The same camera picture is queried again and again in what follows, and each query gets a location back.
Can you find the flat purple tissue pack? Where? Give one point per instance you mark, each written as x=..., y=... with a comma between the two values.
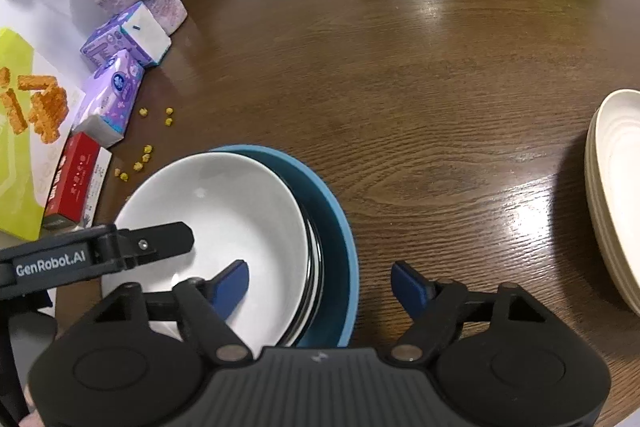
x=110, y=97

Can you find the purple and white tissue pack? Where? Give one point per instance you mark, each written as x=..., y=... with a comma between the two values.
x=120, y=32

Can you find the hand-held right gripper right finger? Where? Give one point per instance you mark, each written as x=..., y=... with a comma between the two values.
x=410, y=288

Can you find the yellow-green snack box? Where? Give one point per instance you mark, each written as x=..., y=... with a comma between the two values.
x=20, y=187

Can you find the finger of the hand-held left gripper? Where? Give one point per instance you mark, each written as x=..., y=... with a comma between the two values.
x=160, y=242

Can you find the red box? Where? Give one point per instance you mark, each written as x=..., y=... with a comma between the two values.
x=70, y=177

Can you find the scattered yellow snack bits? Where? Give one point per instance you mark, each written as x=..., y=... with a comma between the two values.
x=169, y=122

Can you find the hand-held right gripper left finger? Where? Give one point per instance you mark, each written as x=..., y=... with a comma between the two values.
x=232, y=283

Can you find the white bowl with black rim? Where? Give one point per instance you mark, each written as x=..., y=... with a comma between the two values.
x=315, y=277
x=210, y=217

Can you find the blue bowl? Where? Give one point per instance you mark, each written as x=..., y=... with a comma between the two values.
x=340, y=267

